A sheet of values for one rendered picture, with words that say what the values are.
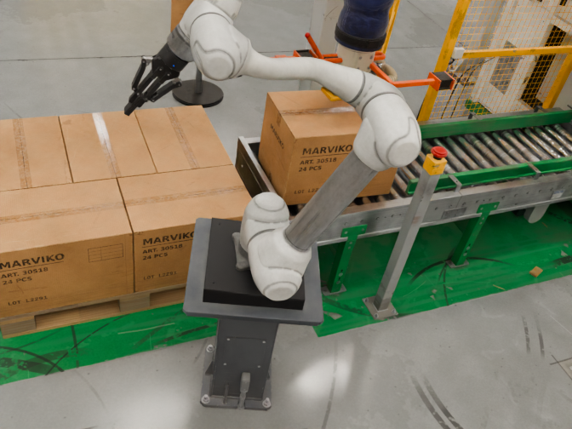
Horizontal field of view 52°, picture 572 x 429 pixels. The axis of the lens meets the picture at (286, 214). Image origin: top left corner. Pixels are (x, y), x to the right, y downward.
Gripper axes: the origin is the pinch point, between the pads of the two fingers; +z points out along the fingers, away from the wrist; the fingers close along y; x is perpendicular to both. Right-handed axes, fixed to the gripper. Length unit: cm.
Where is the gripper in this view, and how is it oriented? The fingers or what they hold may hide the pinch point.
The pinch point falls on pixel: (134, 103)
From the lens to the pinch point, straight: 170.1
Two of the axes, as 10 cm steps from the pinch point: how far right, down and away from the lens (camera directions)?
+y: -7.0, -4.0, -6.0
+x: 1.9, 7.0, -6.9
